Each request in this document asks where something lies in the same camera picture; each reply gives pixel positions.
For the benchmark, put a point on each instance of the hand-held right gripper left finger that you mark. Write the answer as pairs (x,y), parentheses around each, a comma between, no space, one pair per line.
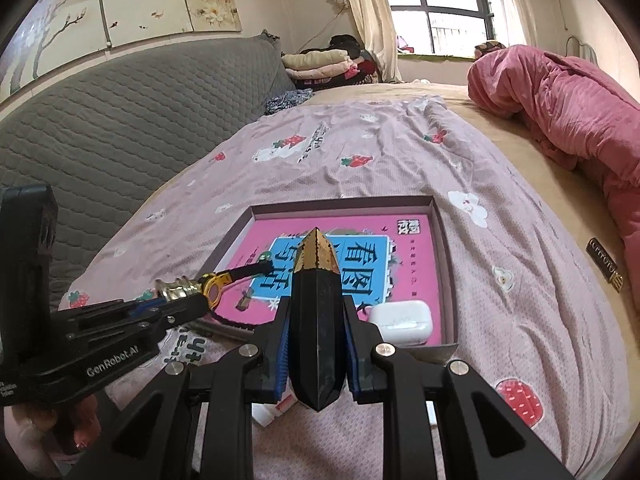
(282,360)

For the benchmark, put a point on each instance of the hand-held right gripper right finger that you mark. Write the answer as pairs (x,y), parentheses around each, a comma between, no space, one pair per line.
(350,360)

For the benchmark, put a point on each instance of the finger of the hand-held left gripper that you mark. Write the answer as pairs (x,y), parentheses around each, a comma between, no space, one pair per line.
(150,325)
(100,310)

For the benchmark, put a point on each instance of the black gold pointed case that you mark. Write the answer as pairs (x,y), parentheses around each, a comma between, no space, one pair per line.
(317,340)

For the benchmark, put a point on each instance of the gold metal knob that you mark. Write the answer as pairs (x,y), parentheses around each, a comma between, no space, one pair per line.
(177,290)

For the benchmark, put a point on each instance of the white pill bottle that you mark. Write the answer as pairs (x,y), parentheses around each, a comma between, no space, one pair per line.
(267,412)

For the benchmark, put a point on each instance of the white earbuds case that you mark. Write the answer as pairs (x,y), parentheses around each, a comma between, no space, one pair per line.
(400,322)

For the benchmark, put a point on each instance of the black yellow wrist watch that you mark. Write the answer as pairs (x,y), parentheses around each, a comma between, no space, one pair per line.
(215,282)

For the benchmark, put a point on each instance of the grey cardboard box tray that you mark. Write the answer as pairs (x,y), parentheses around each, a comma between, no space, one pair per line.
(447,270)

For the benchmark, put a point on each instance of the person's left hand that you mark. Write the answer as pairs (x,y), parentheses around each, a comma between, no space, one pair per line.
(30,425)

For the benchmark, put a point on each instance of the pink book with blue label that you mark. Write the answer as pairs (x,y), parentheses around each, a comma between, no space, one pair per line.
(410,270)

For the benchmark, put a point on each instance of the pink strawberry print bedsheet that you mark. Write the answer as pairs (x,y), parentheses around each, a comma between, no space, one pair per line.
(500,310)

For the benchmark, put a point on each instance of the grey quilted headboard cover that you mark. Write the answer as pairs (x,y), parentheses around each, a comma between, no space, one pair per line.
(125,125)

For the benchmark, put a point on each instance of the dark patterned cloth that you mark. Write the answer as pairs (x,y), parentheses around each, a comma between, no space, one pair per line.
(287,101)

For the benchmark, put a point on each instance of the black gold labelled bar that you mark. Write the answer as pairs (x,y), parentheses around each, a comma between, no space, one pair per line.
(604,262)

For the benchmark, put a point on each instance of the stack of folded clothes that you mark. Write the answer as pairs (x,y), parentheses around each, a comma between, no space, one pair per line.
(320,62)

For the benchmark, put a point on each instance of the pink quilt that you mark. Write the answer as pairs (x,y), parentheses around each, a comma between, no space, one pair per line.
(575,110)

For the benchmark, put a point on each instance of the cream curtain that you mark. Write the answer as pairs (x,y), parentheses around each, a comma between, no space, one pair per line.
(515,5)
(367,15)

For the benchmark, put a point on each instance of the dark framed window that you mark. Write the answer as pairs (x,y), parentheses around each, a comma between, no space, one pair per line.
(440,10)

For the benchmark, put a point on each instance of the floral wall painting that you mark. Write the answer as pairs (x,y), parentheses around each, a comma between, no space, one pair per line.
(125,5)

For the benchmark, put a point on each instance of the white metal rail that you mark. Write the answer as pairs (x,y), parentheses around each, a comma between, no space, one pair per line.
(582,47)

